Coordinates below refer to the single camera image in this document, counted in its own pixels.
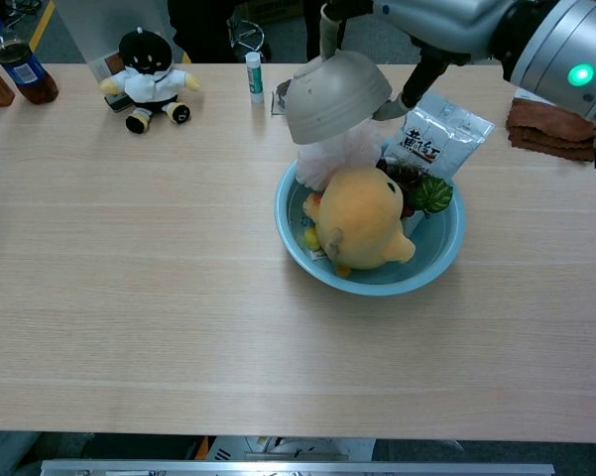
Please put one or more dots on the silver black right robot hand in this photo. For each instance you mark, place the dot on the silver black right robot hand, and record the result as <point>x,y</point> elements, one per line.
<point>451,25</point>

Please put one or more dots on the white peanut snack bag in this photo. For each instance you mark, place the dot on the white peanut snack bag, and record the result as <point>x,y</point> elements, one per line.
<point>441,139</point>

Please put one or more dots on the beige ceramic bowl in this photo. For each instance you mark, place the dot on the beige ceramic bowl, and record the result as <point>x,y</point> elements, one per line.
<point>332,99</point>

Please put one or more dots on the purple artificial grape bunch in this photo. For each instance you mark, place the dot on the purple artificial grape bunch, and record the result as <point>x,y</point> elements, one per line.
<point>429,193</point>

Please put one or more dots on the orange plush chick toy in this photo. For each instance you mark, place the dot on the orange plush chick toy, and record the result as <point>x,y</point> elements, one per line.
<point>362,223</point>

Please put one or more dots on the light blue plastic basin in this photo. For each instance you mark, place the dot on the light blue plastic basin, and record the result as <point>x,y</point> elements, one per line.
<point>426,263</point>

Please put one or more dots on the brown folded cloth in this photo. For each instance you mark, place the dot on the brown folded cloth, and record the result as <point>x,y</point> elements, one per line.
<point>545,131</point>

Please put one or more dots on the purple toothpaste box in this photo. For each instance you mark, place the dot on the purple toothpaste box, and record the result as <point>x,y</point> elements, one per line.
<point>279,94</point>

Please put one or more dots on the chrome chair base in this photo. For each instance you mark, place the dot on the chrome chair base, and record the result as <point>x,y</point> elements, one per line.
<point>248,35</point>

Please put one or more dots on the white green glue stick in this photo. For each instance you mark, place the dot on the white green glue stick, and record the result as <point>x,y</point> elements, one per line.
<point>254,79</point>

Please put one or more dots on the person in black trousers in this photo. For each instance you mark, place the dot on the person in black trousers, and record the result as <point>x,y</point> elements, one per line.
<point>198,30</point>

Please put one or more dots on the black-headed plush doll white coat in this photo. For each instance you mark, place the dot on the black-headed plush doll white coat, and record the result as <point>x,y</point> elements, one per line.
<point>149,82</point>

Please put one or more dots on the small brown white box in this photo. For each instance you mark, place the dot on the small brown white box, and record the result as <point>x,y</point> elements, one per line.
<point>106,67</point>

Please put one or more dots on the cola bottle blue label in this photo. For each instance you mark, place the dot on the cola bottle blue label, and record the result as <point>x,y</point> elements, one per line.
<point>25,74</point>

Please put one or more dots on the aluminium profile rail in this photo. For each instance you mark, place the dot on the aluminium profile rail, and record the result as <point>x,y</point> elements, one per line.
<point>297,468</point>

